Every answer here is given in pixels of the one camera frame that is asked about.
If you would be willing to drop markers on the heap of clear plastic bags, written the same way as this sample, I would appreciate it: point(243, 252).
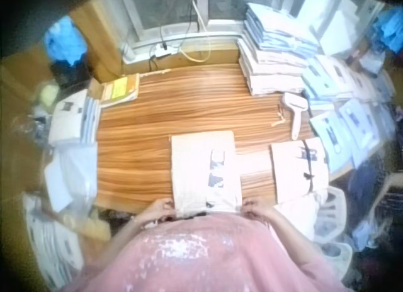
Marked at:
point(70, 178)

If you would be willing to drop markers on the person's right hand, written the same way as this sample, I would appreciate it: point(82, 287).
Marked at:
point(255, 210)

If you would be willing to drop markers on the tall stack of folded garments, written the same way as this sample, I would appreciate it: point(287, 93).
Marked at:
point(274, 53)

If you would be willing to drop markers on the white packaged garment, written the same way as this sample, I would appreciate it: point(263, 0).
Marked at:
point(204, 169)

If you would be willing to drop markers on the row of packaged garments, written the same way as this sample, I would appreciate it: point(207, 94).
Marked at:
point(349, 112)

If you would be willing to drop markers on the stack of printed papers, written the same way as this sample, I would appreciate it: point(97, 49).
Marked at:
point(52, 241)

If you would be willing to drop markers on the white power strip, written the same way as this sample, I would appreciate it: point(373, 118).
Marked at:
point(163, 49)

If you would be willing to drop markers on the person's left fingers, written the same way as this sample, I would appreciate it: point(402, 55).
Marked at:
point(168, 208)

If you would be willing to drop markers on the white lint roller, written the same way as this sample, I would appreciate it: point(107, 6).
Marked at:
point(295, 111)

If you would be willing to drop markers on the yellow paper pad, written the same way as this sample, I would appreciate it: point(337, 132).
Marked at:
point(121, 89)

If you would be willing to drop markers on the person's right fingers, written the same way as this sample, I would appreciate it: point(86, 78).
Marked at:
point(248, 209)

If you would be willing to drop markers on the white plastic chair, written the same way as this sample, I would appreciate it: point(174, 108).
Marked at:
point(330, 222)

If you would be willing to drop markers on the white folded garment black tie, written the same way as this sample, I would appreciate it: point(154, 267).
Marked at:
point(299, 169)

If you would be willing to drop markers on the brown cardboard box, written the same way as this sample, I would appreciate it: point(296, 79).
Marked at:
point(94, 37)

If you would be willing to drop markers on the blue cloth heap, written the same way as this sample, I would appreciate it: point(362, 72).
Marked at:
point(390, 26)

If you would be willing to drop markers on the small stack of packaged garments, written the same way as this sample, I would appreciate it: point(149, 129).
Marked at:
point(75, 119)

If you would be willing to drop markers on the blue plastic bag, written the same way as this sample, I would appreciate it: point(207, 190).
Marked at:
point(64, 41)

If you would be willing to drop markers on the white carton box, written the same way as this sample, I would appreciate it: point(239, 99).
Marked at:
point(338, 32)

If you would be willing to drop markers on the person's left hand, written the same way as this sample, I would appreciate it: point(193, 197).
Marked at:
point(159, 211)

